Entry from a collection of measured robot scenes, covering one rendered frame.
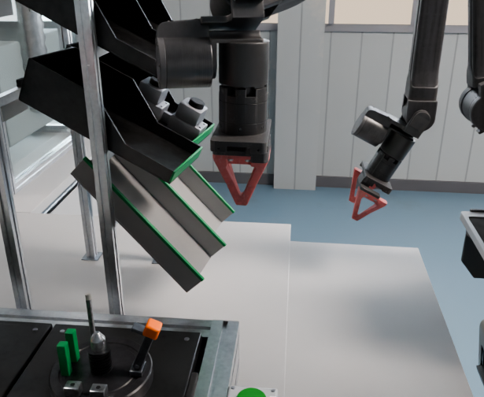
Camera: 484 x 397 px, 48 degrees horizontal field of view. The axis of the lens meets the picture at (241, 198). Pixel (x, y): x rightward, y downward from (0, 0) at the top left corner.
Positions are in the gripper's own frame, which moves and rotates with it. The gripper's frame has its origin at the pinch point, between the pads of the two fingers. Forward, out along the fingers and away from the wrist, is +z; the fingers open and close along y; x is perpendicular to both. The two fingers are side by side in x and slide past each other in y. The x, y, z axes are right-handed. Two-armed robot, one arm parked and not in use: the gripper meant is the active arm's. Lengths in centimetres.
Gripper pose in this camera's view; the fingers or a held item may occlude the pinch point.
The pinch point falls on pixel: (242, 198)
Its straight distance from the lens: 69.6
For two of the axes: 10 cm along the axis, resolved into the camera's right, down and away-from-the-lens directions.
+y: -1.0, 4.0, -9.1
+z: -0.1, 9.2, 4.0
